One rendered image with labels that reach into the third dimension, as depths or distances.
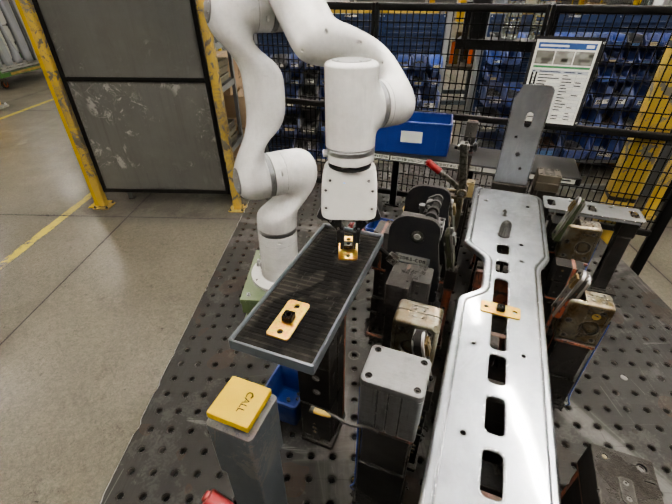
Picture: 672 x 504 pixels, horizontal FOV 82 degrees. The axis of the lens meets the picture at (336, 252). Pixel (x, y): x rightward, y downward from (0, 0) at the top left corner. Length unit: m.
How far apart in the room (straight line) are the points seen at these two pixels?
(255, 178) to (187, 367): 0.57
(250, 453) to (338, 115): 0.49
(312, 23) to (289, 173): 0.44
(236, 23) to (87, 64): 2.64
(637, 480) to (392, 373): 0.36
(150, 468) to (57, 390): 1.36
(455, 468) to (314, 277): 0.37
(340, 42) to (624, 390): 1.13
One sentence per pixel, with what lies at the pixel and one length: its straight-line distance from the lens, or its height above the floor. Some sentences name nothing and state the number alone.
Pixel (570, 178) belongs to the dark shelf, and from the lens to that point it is 1.65.
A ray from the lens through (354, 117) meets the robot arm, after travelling 0.62.
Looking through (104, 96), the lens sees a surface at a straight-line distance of 3.55.
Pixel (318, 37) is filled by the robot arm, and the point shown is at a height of 1.53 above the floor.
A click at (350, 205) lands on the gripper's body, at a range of 0.69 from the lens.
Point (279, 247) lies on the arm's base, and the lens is 1.16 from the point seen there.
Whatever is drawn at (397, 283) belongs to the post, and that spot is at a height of 1.10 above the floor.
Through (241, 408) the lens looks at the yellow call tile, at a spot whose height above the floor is 1.16.
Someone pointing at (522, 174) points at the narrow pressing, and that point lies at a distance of 1.56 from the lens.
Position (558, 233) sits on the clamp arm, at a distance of 1.28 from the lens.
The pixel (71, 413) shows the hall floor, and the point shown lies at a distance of 2.24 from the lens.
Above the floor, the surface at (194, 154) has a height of 0.48.
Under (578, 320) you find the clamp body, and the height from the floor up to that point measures 0.99.
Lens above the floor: 1.59
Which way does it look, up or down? 34 degrees down
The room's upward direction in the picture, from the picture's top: straight up
